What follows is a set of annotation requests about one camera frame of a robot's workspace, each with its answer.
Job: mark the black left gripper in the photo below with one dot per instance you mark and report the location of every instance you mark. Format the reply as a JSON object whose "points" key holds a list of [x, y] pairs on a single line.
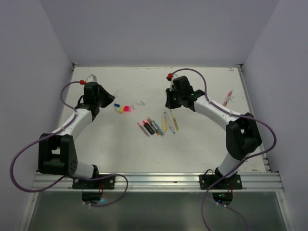
{"points": [[109, 97]]}

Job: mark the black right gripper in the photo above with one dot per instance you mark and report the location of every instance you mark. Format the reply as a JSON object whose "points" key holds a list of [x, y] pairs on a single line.
{"points": [[169, 104]]}

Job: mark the yellow highlighter cap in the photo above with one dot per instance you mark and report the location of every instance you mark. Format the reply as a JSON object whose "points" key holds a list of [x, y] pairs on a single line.
{"points": [[120, 109]]}

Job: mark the yellow highlighter pen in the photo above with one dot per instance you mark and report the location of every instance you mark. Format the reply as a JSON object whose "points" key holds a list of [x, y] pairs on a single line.
{"points": [[164, 124]]}

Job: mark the pink highlighter cap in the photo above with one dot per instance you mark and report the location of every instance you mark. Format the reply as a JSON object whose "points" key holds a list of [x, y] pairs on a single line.
{"points": [[127, 108]]}

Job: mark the pale yellow pen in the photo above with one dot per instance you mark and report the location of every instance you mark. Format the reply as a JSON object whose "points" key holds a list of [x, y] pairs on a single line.
{"points": [[175, 124]]}

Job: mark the green clear pen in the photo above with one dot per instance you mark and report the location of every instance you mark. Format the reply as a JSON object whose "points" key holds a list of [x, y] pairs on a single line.
{"points": [[152, 122]]}

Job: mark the clear blue pen cap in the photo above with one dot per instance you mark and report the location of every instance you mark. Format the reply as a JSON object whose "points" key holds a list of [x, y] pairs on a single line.
{"points": [[140, 103]]}

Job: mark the red orange-tipped pen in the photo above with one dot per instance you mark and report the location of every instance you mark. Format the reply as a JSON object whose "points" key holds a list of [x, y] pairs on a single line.
{"points": [[152, 126]]}

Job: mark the black highlighter body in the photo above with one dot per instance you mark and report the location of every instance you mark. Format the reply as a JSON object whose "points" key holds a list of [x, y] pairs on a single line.
{"points": [[148, 127]]}

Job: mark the pink clear pen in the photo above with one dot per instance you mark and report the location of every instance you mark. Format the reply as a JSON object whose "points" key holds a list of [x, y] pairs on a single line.
{"points": [[143, 129]]}

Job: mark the thin orange pen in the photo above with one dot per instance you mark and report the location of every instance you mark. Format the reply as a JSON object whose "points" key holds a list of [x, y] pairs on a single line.
{"points": [[227, 98]]}

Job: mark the blue capped white pen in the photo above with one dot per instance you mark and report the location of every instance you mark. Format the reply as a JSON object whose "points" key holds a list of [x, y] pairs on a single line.
{"points": [[169, 123]]}

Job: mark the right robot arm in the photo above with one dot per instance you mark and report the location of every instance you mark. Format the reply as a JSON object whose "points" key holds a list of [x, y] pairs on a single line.
{"points": [[242, 134]]}

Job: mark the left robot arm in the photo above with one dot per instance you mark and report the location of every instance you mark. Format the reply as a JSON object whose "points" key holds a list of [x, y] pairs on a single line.
{"points": [[57, 152]]}

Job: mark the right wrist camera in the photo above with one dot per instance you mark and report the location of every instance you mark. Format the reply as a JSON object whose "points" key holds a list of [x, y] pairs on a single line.
{"points": [[171, 88]]}

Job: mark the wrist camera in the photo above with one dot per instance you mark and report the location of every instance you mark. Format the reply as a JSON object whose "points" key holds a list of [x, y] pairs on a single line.
{"points": [[91, 78], [171, 88]]}

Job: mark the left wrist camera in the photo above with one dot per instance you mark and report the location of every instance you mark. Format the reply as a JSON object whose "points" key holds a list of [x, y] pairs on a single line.
{"points": [[91, 78]]}

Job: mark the left aluminium side rail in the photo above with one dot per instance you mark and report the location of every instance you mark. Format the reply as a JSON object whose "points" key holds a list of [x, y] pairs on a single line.
{"points": [[56, 79]]}

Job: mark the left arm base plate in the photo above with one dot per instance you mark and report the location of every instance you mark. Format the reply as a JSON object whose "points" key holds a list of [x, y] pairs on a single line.
{"points": [[107, 183]]}

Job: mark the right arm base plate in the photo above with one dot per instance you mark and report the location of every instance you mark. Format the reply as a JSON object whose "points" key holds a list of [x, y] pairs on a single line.
{"points": [[213, 182]]}

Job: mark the aluminium front rail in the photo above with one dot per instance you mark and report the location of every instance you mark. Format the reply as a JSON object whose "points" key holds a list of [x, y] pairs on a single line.
{"points": [[191, 182]]}

